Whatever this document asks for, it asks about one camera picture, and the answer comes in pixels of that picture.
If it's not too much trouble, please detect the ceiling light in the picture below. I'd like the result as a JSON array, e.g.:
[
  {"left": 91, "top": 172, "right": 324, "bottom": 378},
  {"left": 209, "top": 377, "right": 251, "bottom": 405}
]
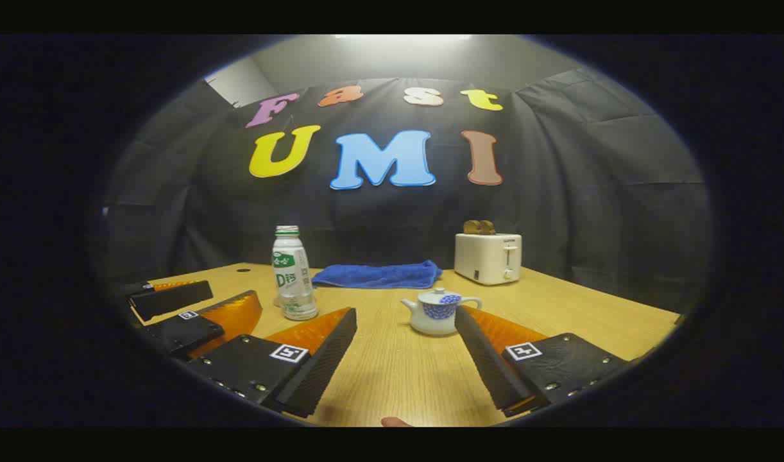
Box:
[{"left": 334, "top": 34, "right": 473, "bottom": 44}]

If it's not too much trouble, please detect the blue towel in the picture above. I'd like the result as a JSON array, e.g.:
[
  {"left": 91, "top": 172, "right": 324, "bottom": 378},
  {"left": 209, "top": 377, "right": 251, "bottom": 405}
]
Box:
[{"left": 312, "top": 260, "right": 443, "bottom": 289}]

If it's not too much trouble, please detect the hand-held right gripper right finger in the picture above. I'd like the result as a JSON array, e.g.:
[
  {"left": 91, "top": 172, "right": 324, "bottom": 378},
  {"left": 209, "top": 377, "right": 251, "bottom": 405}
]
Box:
[{"left": 454, "top": 305, "right": 627, "bottom": 418}]

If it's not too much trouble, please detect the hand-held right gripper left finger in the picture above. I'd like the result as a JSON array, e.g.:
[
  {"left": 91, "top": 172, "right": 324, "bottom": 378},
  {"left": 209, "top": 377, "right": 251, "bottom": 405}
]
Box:
[{"left": 188, "top": 307, "right": 358, "bottom": 418}]

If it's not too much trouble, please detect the white green-label water bottle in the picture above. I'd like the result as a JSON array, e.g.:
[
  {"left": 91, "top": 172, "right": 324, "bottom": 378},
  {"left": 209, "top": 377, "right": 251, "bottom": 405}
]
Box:
[{"left": 272, "top": 225, "right": 319, "bottom": 321}]

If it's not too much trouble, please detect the white blue-flower teacup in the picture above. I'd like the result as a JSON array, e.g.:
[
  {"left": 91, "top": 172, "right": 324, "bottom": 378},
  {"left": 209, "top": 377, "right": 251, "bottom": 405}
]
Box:
[{"left": 402, "top": 294, "right": 482, "bottom": 336}]

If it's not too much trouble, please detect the white toaster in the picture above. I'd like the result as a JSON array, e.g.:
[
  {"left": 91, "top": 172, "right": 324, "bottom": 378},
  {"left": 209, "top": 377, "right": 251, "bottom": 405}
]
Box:
[{"left": 454, "top": 232, "right": 522, "bottom": 286}]

